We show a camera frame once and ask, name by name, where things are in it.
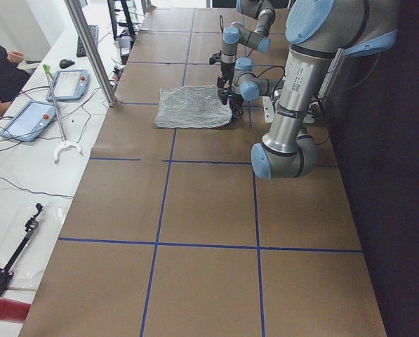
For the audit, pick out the red cylinder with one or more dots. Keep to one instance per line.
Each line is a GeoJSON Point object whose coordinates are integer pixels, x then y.
{"type": "Point", "coordinates": [13, 311]}

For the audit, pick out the navy white striped polo shirt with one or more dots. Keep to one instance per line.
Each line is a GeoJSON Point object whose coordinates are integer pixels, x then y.
{"type": "Point", "coordinates": [191, 107]}

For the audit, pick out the lower blue teach pendant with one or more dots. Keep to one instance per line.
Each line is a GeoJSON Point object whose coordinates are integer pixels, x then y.
{"type": "Point", "coordinates": [30, 121]}

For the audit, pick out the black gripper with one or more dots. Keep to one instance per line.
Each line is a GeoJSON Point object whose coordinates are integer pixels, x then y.
{"type": "Point", "coordinates": [225, 69]}
{"type": "Point", "coordinates": [234, 102]}

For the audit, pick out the aluminium frame post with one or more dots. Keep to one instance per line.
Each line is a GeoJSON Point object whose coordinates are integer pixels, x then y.
{"type": "Point", "coordinates": [94, 58]}

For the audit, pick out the seated person in black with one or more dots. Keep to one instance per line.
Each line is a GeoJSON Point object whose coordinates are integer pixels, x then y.
{"type": "Point", "coordinates": [12, 79]}

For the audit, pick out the black computer mouse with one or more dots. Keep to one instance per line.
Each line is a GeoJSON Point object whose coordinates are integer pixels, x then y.
{"type": "Point", "coordinates": [65, 63]}

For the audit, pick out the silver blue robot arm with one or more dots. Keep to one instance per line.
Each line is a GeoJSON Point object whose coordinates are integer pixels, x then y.
{"type": "Point", "coordinates": [261, 11]}
{"type": "Point", "coordinates": [315, 31]}

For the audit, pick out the blue teach pendant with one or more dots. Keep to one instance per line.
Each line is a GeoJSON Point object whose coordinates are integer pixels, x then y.
{"type": "Point", "coordinates": [30, 121]}
{"type": "Point", "coordinates": [69, 85]}

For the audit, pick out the upper blue teach pendant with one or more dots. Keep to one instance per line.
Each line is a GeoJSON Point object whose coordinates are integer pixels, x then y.
{"type": "Point", "coordinates": [69, 85]}

